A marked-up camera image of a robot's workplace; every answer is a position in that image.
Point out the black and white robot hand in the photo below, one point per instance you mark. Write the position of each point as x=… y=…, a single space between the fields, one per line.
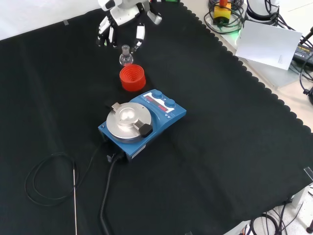
x=122 y=14

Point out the clear glass round-bottom flask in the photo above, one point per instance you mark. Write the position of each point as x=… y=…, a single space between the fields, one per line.
x=126 y=58

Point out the blue heater with steel plate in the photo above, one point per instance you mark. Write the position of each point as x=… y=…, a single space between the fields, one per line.
x=156 y=122

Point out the yellow stop button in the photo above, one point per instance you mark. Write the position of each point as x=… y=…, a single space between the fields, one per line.
x=222 y=13

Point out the white paper sheet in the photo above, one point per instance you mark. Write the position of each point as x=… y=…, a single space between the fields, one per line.
x=269 y=44

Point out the black cloth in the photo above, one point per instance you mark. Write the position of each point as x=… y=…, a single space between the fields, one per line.
x=207 y=147

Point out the pale grey board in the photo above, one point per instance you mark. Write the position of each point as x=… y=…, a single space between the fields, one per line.
x=276 y=76

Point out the black power adapter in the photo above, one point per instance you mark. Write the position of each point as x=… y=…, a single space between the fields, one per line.
x=304 y=52

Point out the black tripod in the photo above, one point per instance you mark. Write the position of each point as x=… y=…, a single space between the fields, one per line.
x=308 y=90

